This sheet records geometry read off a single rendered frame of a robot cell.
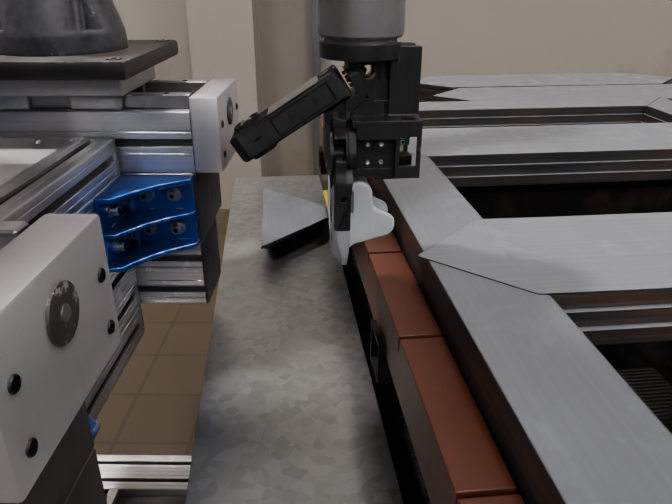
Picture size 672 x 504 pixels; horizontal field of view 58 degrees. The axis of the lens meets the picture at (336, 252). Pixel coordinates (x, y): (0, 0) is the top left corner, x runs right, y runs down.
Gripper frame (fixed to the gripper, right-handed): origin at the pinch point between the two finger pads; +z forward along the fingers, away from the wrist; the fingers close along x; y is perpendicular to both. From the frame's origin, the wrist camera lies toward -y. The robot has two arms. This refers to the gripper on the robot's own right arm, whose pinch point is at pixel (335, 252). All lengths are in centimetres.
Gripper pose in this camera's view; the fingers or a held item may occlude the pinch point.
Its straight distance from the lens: 60.1
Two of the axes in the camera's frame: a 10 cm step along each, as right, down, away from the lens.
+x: -1.0, -4.2, 9.0
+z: 0.0, 9.1, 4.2
